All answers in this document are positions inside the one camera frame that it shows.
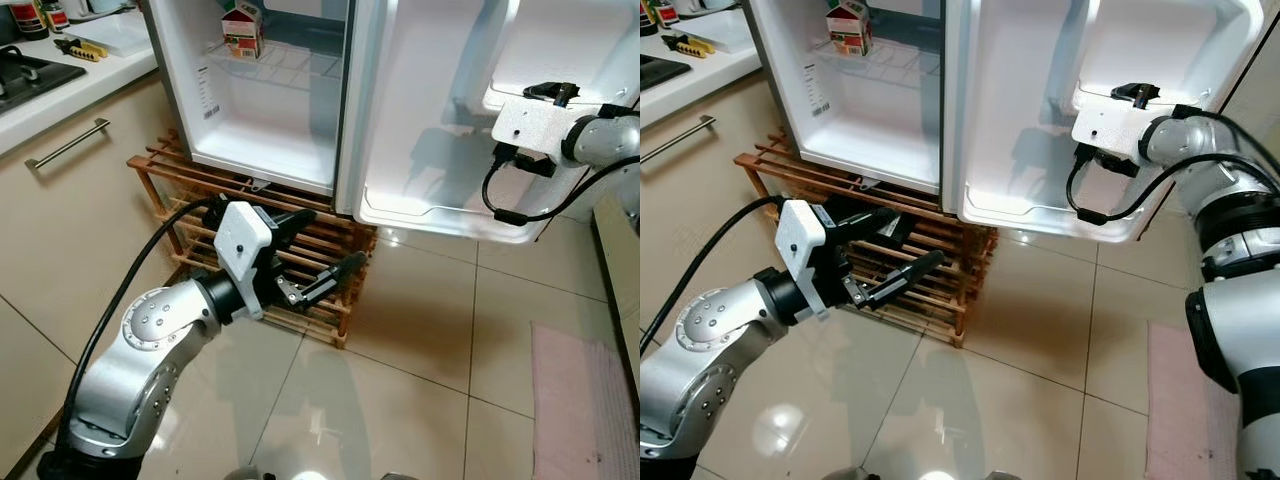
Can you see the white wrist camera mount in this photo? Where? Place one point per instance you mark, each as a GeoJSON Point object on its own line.
{"type": "Point", "coordinates": [803, 235]}
{"type": "Point", "coordinates": [530, 128]}
{"type": "Point", "coordinates": [240, 240]}
{"type": "Point", "coordinates": [1115, 130]}

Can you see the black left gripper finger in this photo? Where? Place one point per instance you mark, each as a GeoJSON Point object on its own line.
{"type": "Point", "coordinates": [868, 222]}
{"type": "Point", "coordinates": [295, 222]}
{"type": "Point", "coordinates": [332, 280]}
{"type": "Point", "coordinates": [905, 280]}

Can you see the white fridge door shelf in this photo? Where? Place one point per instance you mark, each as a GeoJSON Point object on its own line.
{"type": "Point", "coordinates": [580, 40]}
{"type": "Point", "coordinates": [1170, 40]}

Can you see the white fridge door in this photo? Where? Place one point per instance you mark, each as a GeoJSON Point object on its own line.
{"type": "Point", "coordinates": [1020, 100]}
{"type": "Point", "coordinates": [430, 100]}

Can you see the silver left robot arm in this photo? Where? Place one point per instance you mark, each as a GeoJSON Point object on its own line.
{"type": "Point", "coordinates": [140, 340]}
{"type": "Point", "coordinates": [720, 340]}

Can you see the white beige kitchen counter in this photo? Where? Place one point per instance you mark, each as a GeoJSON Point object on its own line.
{"type": "Point", "coordinates": [690, 190]}
{"type": "Point", "coordinates": [80, 220]}

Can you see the pink floor mat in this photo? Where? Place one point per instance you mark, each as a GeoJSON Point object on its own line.
{"type": "Point", "coordinates": [1190, 410]}
{"type": "Point", "coordinates": [580, 410]}

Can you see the black gas stove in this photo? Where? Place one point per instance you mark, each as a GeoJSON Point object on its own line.
{"type": "Point", "coordinates": [660, 72]}
{"type": "Point", "coordinates": [35, 80]}

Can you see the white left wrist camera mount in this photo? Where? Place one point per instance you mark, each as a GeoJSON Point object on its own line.
{"type": "Point", "coordinates": [240, 240]}
{"type": "Point", "coordinates": [803, 235]}

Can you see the green cap juice carton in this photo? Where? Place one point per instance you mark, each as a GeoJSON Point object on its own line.
{"type": "Point", "coordinates": [242, 35]}
{"type": "Point", "coordinates": [848, 35]}

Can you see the small grey white fridge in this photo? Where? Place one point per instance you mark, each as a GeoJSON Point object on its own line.
{"type": "Point", "coordinates": [870, 130]}
{"type": "Point", "coordinates": [260, 130]}

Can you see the yellow black tool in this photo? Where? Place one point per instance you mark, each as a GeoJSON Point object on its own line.
{"type": "Point", "coordinates": [85, 50]}
{"type": "Point", "coordinates": [695, 45]}

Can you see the wooden slatted rack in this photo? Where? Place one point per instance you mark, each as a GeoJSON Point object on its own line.
{"type": "Point", "coordinates": [158, 168]}
{"type": "Point", "coordinates": [765, 168]}

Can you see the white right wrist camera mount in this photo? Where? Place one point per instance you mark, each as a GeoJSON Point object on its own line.
{"type": "Point", "coordinates": [1115, 130]}
{"type": "Point", "coordinates": [530, 128]}

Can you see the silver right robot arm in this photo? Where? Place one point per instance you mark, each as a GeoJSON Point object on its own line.
{"type": "Point", "coordinates": [610, 140]}
{"type": "Point", "coordinates": [1215, 175]}

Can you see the small red label bottle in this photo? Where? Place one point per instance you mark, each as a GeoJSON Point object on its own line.
{"type": "Point", "coordinates": [57, 15]}
{"type": "Point", "coordinates": [665, 12]}

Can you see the dark sauce bottle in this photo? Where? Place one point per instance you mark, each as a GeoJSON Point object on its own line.
{"type": "Point", "coordinates": [28, 18]}

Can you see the white plastic tray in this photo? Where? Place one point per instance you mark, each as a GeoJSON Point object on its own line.
{"type": "Point", "coordinates": [120, 35]}
{"type": "Point", "coordinates": [725, 30]}

